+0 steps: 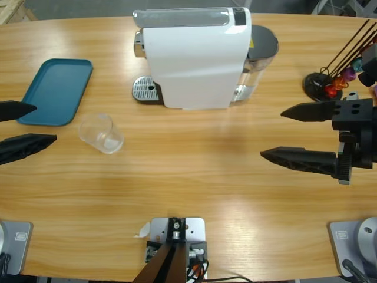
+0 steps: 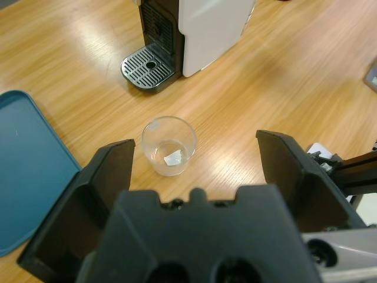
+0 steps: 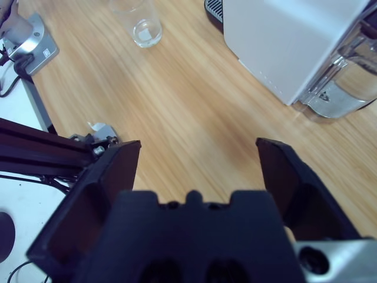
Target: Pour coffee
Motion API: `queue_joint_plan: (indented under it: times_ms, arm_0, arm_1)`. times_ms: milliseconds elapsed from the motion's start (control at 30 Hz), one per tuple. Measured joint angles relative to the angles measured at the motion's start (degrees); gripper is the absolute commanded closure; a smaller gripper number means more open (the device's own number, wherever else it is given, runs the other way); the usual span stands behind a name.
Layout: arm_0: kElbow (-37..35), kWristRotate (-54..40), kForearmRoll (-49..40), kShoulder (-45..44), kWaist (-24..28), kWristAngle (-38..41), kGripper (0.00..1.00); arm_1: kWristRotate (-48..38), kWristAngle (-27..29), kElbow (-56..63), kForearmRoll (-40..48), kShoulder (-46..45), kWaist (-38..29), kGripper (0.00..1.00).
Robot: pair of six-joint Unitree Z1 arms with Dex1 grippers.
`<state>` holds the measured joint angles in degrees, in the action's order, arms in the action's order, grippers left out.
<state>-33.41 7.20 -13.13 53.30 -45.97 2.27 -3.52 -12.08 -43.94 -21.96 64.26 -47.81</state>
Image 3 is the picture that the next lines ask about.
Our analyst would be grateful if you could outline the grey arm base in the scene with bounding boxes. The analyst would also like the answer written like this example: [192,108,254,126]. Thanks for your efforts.
[0,0,60,77]

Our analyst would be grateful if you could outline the white mount block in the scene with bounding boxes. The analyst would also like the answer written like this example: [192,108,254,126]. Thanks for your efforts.
[69,123,121,157]

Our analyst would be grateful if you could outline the clear glass cup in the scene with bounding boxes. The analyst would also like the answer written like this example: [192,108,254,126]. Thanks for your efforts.
[108,0,164,49]

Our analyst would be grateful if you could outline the metal drip tray grille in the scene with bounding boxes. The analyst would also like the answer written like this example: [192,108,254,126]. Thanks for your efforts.
[204,0,225,34]

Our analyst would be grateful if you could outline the black round object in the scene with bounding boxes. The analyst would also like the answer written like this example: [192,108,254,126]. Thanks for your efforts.
[0,211,16,261]

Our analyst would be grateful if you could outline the white paper tag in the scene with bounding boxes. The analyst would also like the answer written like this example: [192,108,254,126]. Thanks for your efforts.
[86,121,107,132]

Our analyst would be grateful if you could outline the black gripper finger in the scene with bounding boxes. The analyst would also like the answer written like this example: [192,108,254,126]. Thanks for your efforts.
[26,140,142,283]
[255,137,363,242]

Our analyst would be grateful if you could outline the white capsule coffee machine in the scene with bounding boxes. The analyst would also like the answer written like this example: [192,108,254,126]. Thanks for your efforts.
[222,0,372,106]

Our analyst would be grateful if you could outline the black base cable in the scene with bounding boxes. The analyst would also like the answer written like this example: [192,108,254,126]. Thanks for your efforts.
[0,44,34,98]

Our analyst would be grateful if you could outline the dark camera post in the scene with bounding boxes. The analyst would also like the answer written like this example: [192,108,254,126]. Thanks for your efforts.
[0,117,98,189]

